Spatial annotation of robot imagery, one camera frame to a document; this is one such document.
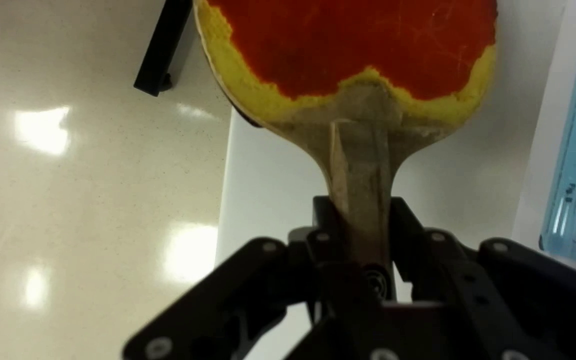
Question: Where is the black oven handle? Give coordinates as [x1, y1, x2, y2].
[132, 0, 195, 99]

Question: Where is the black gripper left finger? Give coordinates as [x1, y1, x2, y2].
[122, 197, 344, 360]

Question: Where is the white drain tray blue label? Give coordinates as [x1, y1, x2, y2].
[510, 0, 576, 279]

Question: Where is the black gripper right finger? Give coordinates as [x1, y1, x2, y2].
[388, 197, 576, 360]

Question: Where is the red table tennis paddle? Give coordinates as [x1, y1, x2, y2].
[193, 0, 500, 271]

